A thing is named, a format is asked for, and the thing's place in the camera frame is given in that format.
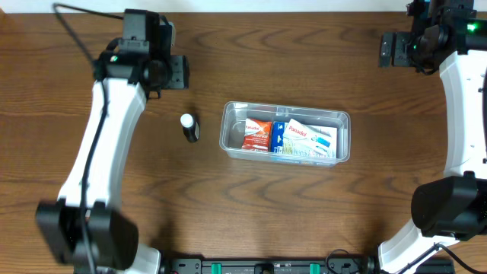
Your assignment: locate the red Panadol ActiFast box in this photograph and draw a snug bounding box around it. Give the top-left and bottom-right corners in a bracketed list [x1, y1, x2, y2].
[241, 118, 272, 151]

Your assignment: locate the clear plastic container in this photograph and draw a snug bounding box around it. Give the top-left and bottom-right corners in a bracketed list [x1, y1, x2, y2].
[219, 101, 351, 167]

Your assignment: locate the dark syrup bottle white cap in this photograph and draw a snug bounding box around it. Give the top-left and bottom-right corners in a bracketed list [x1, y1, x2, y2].
[180, 113, 200, 143]

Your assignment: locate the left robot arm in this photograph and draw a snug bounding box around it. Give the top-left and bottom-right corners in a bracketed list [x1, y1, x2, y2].
[36, 35, 189, 273]

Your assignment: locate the white Panadol box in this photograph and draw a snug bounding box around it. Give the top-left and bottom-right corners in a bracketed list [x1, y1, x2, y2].
[282, 119, 338, 158]

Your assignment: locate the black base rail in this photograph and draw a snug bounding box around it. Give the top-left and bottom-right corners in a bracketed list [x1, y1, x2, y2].
[159, 255, 456, 274]

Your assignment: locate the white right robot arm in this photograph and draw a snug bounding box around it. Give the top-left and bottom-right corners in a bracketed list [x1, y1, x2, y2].
[366, 0, 486, 273]

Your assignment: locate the blue KoolFever box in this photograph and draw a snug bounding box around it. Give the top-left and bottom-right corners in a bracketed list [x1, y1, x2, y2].
[269, 122, 288, 154]

